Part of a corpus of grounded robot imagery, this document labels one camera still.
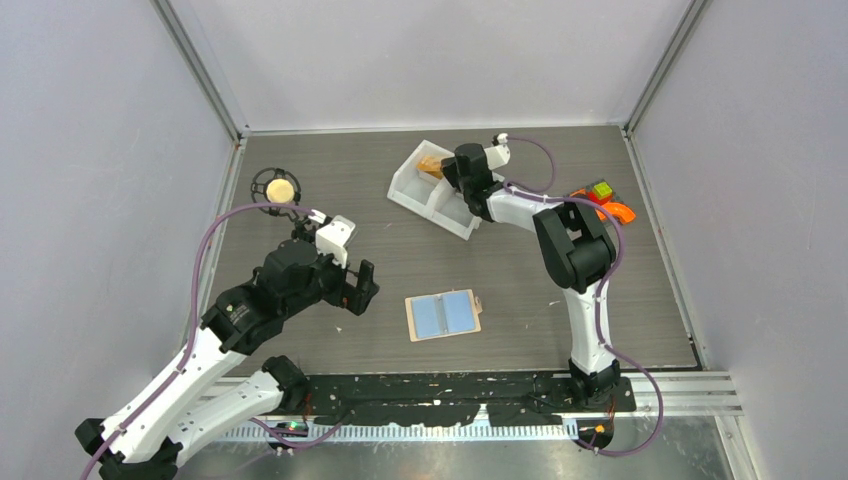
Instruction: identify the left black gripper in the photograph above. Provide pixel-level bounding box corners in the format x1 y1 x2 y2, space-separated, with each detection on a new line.
282 243 378 318

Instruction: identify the beige card holder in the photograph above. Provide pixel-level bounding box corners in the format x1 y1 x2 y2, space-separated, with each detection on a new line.
404 289 482 342

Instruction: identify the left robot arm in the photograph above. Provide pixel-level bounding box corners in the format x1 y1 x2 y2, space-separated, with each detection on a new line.
75 240 379 479

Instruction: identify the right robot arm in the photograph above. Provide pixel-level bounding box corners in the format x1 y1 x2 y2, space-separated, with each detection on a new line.
440 143 623 411

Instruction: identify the orange card stack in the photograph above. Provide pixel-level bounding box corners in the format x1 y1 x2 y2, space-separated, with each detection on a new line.
415 153 446 181

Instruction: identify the white two-compartment bin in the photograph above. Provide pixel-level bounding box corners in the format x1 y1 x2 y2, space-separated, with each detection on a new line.
387 140 482 240

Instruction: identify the orange toy with blocks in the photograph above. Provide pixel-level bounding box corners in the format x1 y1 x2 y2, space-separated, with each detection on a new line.
570 179 636 225

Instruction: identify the microphone on black tripod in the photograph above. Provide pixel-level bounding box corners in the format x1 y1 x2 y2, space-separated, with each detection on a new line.
250 167 316 243

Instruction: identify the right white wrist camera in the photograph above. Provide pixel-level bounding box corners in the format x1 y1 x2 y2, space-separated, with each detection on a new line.
483 133 511 170

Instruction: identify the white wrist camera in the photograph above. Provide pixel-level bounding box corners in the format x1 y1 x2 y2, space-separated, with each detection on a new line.
314 215 357 268
483 133 511 170

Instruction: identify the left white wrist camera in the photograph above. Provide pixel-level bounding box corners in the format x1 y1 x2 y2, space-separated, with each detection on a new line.
314 215 357 268

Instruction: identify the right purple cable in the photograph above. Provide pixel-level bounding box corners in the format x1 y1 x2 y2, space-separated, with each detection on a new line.
500 135 665 460

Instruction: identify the purple cable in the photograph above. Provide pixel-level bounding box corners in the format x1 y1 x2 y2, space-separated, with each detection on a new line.
500 135 665 460
79 202 326 480

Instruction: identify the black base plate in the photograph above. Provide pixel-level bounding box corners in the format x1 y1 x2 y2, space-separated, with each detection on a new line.
274 371 636 427

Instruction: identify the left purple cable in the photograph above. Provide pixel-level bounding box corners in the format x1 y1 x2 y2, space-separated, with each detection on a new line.
79 202 326 480

